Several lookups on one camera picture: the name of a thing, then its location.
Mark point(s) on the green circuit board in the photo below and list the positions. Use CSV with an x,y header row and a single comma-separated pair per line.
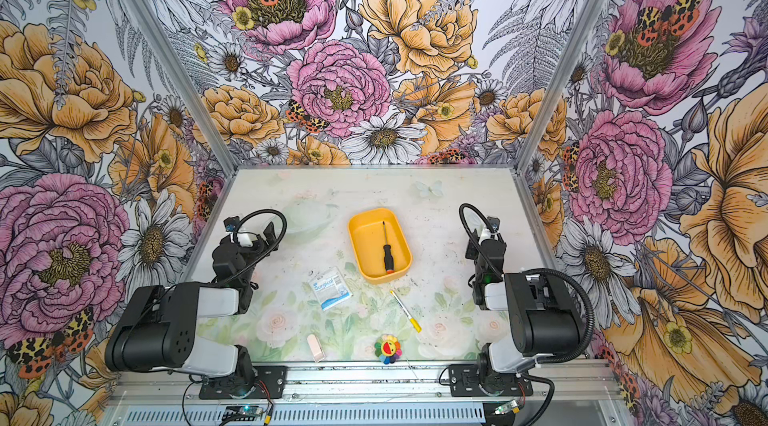
x,y
243,413

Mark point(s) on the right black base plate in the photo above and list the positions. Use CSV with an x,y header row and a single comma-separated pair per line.
x,y
472,380

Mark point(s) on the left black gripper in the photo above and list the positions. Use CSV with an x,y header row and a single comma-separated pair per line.
x,y
260,244

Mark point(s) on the aluminium front rail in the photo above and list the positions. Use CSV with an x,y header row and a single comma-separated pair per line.
x,y
363,382

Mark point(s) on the rainbow flower toy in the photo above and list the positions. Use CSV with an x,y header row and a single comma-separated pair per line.
x,y
388,349

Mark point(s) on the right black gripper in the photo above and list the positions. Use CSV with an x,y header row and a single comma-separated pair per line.
x,y
472,246

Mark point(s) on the yellow small screwdriver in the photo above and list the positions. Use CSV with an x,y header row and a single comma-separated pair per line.
x,y
411,319

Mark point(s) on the pink eraser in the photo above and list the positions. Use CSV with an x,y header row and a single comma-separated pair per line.
x,y
315,347

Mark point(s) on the black orange screwdriver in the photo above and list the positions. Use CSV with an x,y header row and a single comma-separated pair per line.
x,y
388,259

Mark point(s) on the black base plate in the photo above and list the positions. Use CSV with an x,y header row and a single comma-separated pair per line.
x,y
472,380
261,382

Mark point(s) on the small right circuit board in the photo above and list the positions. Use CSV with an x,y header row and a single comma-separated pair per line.
x,y
510,407

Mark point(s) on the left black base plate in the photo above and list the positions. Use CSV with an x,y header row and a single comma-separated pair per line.
x,y
261,382

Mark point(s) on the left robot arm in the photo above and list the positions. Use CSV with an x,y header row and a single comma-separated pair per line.
x,y
158,329

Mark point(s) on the yellow plastic bin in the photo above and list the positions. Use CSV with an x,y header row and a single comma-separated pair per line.
x,y
366,235

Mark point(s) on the white blue packet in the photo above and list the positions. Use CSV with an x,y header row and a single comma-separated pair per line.
x,y
329,288

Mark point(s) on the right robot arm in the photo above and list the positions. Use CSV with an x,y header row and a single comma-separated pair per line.
x,y
545,325

